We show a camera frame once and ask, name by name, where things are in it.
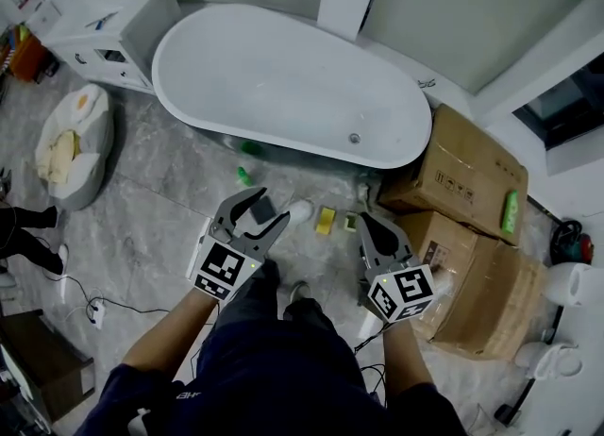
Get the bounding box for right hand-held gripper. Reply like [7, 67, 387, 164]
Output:
[356, 212, 436, 324]

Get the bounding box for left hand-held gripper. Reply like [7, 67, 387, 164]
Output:
[186, 186, 292, 304]

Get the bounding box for white cloth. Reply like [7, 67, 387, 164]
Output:
[283, 197, 315, 227]

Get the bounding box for white and green bathtub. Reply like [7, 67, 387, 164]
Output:
[151, 3, 433, 172]

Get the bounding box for person's right forearm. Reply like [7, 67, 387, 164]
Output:
[381, 318, 438, 400]

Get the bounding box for person's left forearm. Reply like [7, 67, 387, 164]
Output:
[121, 290, 223, 381]

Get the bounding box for black sponge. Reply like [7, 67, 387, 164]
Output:
[249, 195, 278, 226]

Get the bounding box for yellow sponge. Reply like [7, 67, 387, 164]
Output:
[315, 206, 337, 236]

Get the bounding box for person's dark trousers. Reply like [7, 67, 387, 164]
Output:
[219, 259, 339, 332]

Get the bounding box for person's right shoe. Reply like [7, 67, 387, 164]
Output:
[285, 281, 311, 317]

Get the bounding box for plain cardboard box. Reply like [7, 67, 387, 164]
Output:
[377, 103, 529, 247]

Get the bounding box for plastic-wrapped cardboard box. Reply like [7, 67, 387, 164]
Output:
[394, 210, 551, 362]

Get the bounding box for flat green bottle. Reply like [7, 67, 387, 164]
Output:
[499, 189, 520, 236]

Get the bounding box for person's dark blue shirt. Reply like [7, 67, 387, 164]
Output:
[82, 325, 468, 436]

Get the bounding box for white bean bag chair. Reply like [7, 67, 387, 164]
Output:
[35, 83, 115, 211]

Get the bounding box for white power strip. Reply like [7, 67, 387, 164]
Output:
[88, 300, 106, 330]

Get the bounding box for black and red tool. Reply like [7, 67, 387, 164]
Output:
[552, 219, 594, 265]

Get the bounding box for white round container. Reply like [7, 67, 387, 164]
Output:
[549, 261, 604, 306]

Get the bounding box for pale yellow cloth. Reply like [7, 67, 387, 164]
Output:
[37, 128, 81, 184]

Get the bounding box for fried egg cushion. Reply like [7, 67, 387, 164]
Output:
[65, 87, 103, 124]

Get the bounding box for white toilet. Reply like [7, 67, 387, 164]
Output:
[516, 342, 584, 381]

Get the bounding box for dark glass window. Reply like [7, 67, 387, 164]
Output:
[512, 54, 604, 152]

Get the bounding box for white vanity cabinet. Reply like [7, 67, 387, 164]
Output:
[42, 0, 183, 94]

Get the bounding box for dark wooden cabinet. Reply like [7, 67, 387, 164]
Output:
[0, 310, 95, 421]

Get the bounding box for orange storage box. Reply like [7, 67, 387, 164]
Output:
[7, 23, 48, 82]

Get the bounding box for white water dispenser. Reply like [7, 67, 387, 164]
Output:
[11, 0, 63, 29]

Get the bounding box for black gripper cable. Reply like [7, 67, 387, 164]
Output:
[188, 325, 223, 378]
[353, 323, 391, 407]

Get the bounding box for black power cable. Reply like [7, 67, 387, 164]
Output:
[60, 273, 171, 318]

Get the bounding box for small blue handled tool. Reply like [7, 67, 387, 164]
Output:
[84, 11, 119, 30]

